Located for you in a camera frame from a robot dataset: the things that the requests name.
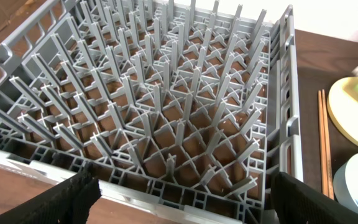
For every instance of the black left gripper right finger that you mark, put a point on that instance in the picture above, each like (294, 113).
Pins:
(296, 202)

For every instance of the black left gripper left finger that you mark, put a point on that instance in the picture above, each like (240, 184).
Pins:
(68, 202)

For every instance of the wooden chopstick right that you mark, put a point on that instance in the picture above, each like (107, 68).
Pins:
(328, 148)

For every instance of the yellow plate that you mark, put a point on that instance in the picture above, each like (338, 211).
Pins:
(343, 107)

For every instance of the dark brown serving tray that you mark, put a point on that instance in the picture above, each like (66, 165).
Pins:
(310, 81)

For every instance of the grey plastic dish rack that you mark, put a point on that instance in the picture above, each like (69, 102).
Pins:
(185, 113)

